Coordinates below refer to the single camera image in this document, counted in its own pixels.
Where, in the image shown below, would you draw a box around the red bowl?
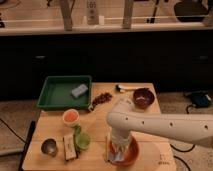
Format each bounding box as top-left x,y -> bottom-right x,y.
109,138 -> 139,167

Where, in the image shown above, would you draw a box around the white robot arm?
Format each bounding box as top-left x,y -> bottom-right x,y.
106,98 -> 213,149

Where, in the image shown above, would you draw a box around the dark brown bowl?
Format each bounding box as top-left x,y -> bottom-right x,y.
133,88 -> 155,109

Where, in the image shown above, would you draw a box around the wooden stick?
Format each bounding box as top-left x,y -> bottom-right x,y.
105,134 -> 110,162

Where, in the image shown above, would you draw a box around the green cup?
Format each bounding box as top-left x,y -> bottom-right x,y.
74,125 -> 91,150

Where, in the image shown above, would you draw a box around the brown white rectangular block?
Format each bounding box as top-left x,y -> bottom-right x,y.
63,134 -> 77,161

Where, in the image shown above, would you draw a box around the white cup orange inside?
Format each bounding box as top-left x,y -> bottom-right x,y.
62,109 -> 79,127

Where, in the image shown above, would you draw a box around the grey blue sponge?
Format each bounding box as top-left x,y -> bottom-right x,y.
71,84 -> 88,98

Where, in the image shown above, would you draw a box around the metal cup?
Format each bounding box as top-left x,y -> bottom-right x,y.
41,138 -> 58,157

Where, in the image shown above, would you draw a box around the green plastic tray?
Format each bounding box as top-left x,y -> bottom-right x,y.
37,75 -> 92,111

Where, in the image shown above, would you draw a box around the dark blue bag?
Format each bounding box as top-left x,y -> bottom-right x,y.
186,92 -> 212,108

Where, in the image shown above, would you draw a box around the black cable right floor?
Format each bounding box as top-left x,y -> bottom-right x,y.
169,103 -> 201,171

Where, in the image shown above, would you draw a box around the black cable floor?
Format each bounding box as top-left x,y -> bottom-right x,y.
169,103 -> 201,171
0,118 -> 28,145

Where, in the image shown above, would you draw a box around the black cable left floor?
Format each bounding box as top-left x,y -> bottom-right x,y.
0,118 -> 28,145

